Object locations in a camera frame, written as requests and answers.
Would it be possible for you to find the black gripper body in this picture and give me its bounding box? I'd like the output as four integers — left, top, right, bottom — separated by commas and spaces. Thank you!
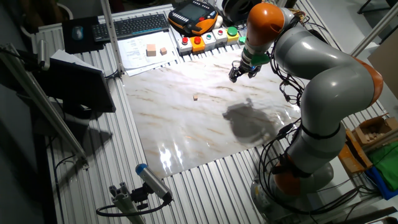
235, 58, 262, 78

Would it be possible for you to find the yellow box green button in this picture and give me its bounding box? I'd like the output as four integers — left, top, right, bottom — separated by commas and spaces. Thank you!
225, 26, 241, 45

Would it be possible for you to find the grey box red button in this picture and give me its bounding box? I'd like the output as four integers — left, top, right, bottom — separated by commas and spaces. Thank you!
177, 36, 193, 54
212, 27, 229, 45

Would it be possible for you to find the grey box green button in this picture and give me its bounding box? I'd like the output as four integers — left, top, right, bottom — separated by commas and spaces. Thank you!
201, 32, 217, 50

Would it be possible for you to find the black round spool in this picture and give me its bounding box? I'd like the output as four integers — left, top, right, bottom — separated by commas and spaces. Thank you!
221, 0, 263, 23

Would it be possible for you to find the orange and black teach pendant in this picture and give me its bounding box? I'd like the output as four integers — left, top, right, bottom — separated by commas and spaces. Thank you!
167, 0, 220, 36

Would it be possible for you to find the white marble pattern sheet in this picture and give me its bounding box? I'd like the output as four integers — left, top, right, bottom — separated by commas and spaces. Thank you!
122, 48, 302, 180

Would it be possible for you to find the plain white paper sheet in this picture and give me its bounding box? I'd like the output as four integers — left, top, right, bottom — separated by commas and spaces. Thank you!
125, 57, 178, 77

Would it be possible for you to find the white printed paper sheet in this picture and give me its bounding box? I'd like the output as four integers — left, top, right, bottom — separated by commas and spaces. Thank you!
117, 30, 177, 71

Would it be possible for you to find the black computer keyboard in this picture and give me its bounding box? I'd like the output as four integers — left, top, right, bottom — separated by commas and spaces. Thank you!
91, 13, 170, 43

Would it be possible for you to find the orange brown cardboard box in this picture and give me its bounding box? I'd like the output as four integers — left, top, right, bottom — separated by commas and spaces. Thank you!
336, 128, 374, 174

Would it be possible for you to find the open cardboard box with blocks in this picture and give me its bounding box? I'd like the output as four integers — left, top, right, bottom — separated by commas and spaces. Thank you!
353, 113, 398, 147

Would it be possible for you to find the brown cardboard sheet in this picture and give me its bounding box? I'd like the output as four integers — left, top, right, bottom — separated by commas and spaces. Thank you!
367, 37, 398, 101

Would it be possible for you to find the black monitor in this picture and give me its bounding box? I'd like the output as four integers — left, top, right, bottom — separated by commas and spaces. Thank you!
43, 57, 117, 114

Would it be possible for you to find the green cloth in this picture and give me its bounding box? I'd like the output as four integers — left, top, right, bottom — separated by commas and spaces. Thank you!
368, 141, 398, 192

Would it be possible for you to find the grey computer mouse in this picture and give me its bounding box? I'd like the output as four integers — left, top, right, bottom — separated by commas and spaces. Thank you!
72, 25, 85, 41

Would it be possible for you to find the black mouse pad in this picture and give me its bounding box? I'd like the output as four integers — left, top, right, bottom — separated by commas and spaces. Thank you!
61, 16, 105, 55

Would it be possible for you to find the short aluminium profile stand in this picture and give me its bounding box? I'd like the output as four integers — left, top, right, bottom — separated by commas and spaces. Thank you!
108, 182, 146, 224

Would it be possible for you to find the white paper sheet on monitor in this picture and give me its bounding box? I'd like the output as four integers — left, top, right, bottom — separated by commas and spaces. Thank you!
50, 49, 104, 74

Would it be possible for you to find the blue fabric item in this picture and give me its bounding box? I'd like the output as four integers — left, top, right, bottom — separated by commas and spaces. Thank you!
364, 166, 398, 201

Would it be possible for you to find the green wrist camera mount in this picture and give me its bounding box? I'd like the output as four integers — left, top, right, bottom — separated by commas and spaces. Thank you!
238, 36, 271, 67

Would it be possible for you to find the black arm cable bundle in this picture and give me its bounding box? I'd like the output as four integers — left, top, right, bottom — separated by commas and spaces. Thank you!
267, 9, 312, 108

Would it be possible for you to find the black base cable bundle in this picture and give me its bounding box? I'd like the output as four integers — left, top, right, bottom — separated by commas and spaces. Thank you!
257, 123, 379, 216

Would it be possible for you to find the aluminium frame post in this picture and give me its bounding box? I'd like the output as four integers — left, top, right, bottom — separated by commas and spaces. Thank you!
99, 0, 126, 76

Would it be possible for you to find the silver camera with blue end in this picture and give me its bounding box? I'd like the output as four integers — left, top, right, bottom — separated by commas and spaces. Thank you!
135, 163, 174, 203

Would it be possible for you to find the black camera clamp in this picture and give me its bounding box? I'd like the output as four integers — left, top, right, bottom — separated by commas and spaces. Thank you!
130, 183, 154, 210

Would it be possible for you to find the black camera cable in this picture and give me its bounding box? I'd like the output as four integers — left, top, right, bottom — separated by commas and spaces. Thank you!
95, 198, 170, 218

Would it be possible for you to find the slanted aluminium frame beam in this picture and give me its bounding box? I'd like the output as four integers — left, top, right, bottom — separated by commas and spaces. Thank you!
0, 42, 90, 170

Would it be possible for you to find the silver bar camera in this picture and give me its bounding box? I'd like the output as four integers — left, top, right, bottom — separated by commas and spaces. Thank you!
37, 39, 51, 72

